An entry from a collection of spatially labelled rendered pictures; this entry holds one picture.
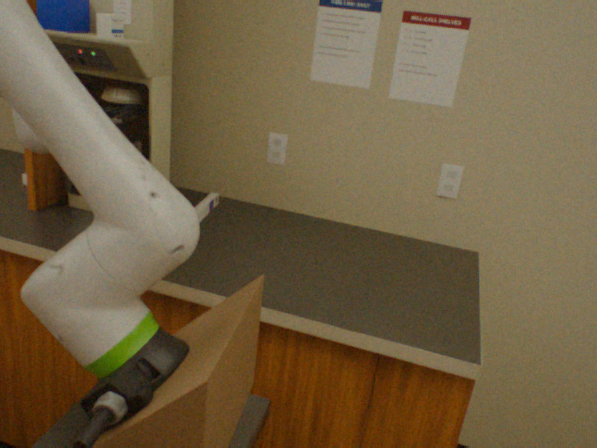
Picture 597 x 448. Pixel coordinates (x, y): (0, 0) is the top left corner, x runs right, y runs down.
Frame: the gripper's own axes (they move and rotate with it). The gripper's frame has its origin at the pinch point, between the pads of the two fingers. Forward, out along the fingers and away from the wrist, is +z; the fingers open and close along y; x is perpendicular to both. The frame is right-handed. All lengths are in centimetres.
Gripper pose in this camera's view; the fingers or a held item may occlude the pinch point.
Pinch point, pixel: (129, 111)
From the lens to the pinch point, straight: 164.9
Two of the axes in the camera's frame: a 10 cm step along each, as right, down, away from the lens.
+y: -9.5, -2.1, 2.4
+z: 3.0, -3.2, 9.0
